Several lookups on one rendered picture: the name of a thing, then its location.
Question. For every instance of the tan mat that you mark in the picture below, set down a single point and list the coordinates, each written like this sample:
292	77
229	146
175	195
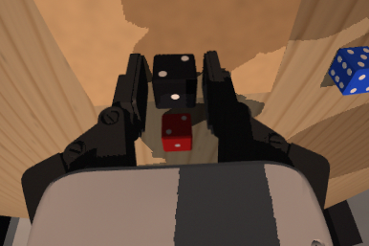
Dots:
98	36

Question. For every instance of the red die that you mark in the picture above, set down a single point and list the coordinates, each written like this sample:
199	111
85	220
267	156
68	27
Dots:
176	132

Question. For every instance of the blue die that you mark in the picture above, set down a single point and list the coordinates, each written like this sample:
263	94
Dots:
350	70

